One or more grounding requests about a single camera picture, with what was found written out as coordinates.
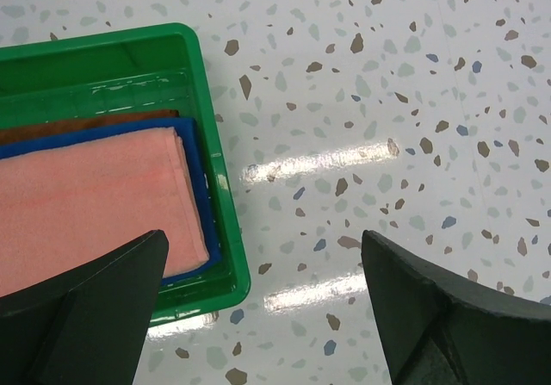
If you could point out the pink panda towel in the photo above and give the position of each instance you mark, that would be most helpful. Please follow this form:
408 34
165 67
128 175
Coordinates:
94 204

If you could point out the blue towel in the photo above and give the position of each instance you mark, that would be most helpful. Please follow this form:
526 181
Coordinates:
198 178

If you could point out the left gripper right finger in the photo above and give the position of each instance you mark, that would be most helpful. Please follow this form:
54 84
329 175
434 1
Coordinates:
437 327

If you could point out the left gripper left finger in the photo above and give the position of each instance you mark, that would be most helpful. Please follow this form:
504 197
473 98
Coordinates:
86 325

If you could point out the brown towel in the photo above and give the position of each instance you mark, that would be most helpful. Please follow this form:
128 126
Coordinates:
11 135

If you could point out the green plastic tray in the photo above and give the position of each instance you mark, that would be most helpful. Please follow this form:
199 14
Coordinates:
129 72

